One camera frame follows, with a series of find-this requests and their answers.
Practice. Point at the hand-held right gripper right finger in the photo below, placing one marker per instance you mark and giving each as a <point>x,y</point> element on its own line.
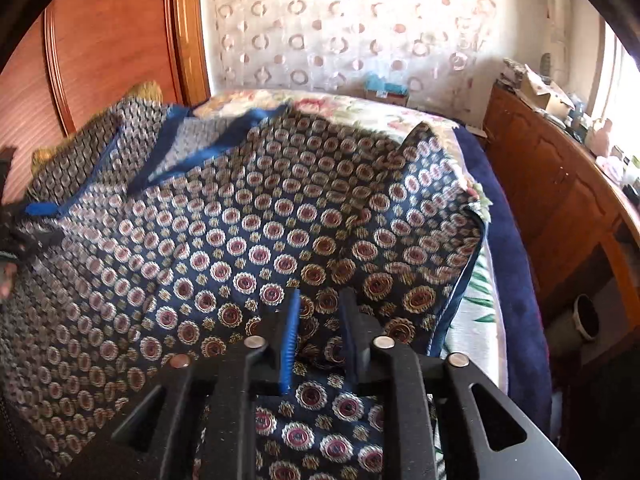
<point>350,345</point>

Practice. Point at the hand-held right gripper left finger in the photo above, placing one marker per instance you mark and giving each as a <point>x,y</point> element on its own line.
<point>288,345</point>

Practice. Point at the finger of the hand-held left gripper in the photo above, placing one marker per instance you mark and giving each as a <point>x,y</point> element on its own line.
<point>31,241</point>

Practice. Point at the navy medallion print garment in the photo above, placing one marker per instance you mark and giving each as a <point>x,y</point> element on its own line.
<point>225,210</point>

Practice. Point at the palm leaf print sheet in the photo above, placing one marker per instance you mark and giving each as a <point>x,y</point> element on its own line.
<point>480,300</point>

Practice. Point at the navy blue blanket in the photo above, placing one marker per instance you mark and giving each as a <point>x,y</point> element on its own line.
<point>515,285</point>

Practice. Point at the floral blanket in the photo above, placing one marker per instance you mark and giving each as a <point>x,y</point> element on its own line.
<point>360,107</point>

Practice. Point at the wooden sideboard cabinet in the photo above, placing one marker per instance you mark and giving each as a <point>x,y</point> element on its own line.
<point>555,195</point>

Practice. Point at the blue tissue pack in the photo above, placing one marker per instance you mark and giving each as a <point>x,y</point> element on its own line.
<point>385,89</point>

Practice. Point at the open cardboard box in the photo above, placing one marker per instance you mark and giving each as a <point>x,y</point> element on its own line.
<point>545,92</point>

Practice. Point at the pink jug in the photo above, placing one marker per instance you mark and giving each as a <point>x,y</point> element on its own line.
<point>600,137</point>

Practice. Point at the window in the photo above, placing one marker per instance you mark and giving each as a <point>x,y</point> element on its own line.
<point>622,85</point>

